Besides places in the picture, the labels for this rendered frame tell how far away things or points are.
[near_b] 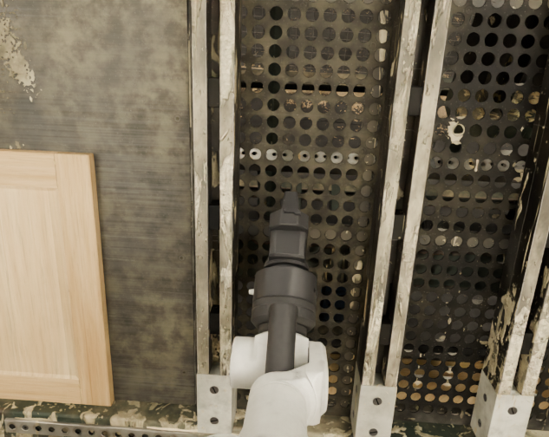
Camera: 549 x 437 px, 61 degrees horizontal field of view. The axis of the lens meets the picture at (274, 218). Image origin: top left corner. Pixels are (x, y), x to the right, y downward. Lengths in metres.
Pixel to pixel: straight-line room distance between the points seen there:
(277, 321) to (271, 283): 0.07
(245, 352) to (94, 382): 0.45
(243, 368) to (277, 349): 0.06
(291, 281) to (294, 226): 0.08
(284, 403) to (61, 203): 0.52
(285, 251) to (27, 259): 0.48
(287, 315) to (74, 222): 0.42
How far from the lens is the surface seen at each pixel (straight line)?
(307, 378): 0.55
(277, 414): 0.48
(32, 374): 1.04
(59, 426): 1.03
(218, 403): 0.88
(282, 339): 0.57
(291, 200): 0.71
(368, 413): 0.88
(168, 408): 0.99
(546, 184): 0.77
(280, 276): 0.62
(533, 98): 1.52
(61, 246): 0.88
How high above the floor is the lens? 1.81
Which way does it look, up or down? 51 degrees down
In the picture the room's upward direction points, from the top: straight up
